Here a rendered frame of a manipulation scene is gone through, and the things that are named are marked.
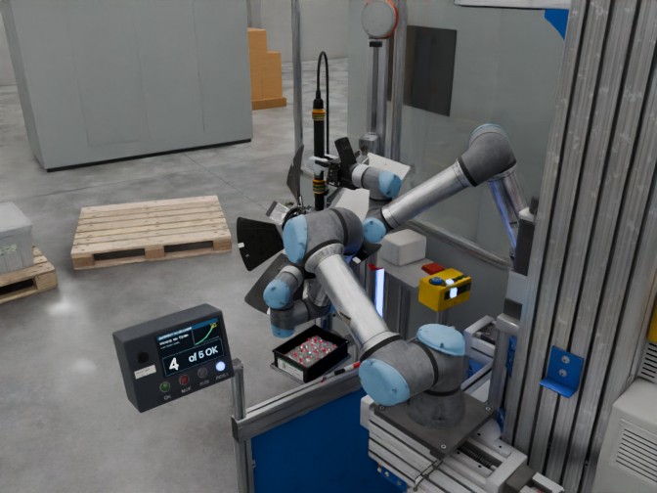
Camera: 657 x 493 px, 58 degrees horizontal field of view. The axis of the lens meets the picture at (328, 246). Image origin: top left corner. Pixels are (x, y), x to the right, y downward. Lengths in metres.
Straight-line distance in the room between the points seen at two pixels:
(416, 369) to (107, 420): 2.20
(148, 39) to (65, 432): 5.11
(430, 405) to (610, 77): 0.82
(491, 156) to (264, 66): 8.68
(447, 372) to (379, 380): 0.18
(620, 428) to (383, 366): 0.51
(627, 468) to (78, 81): 6.67
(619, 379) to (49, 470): 2.48
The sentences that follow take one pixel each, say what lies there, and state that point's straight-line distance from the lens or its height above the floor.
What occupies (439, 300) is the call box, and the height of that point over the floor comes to 1.03.
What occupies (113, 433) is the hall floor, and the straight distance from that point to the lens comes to 3.23.
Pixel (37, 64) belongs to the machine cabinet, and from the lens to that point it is 7.23.
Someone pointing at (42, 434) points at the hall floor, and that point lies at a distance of 3.35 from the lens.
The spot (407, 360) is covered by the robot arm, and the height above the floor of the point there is 1.25.
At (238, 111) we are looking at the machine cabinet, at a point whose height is 0.44.
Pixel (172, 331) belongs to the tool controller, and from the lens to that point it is 1.54.
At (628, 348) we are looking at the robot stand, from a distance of 1.39.
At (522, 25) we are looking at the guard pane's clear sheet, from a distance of 2.32.
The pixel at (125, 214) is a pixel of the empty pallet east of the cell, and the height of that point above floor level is 0.14.
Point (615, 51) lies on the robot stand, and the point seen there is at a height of 1.92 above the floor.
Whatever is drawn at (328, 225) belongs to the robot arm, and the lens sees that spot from 1.52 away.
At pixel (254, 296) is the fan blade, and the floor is 0.97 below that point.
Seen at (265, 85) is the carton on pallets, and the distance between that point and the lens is 10.29.
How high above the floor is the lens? 2.05
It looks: 25 degrees down
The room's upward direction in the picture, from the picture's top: straight up
